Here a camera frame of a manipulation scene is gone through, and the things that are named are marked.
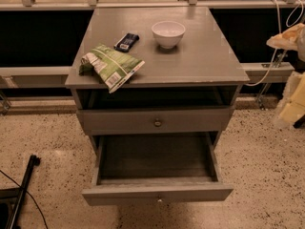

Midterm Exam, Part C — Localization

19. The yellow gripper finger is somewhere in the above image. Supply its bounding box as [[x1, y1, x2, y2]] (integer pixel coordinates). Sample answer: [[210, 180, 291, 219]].
[[279, 72, 305, 124], [266, 23, 305, 51]]

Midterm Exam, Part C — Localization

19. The green jalapeno chip bag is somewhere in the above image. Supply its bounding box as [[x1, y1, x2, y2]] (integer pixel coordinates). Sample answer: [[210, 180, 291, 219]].
[[78, 44, 145, 94]]

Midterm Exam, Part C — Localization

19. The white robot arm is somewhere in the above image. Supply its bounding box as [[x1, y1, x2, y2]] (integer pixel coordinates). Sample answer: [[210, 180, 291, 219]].
[[266, 23, 305, 128]]

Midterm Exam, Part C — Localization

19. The grey wooden drawer cabinet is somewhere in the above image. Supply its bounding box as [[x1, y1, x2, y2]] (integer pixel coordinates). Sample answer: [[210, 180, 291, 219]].
[[66, 7, 249, 147]]

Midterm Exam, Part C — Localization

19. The closed grey upper drawer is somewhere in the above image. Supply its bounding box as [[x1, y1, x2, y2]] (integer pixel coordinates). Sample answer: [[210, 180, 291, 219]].
[[76, 107, 234, 135]]

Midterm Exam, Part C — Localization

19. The round brass drawer knob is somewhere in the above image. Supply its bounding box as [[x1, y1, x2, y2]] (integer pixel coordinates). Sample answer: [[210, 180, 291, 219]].
[[154, 119, 162, 127]]

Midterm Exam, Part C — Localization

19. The open grey lower drawer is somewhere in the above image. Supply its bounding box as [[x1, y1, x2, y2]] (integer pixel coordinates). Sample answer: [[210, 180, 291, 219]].
[[82, 133, 233, 206]]

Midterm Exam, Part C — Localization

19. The white ceramic bowl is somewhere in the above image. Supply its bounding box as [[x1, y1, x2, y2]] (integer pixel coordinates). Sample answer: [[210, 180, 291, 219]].
[[152, 21, 186, 49]]

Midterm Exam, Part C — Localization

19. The dark blue snack bar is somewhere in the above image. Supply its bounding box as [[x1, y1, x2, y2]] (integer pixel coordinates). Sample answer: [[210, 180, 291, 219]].
[[113, 33, 139, 52]]

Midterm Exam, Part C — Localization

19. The black stand leg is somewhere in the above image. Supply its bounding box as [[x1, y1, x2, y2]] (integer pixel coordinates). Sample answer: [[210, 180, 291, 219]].
[[0, 155, 40, 229]]

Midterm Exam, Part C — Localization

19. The thin black floor cable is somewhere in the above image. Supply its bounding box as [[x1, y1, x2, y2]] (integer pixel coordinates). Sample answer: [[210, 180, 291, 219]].
[[0, 169, 50, 229]]

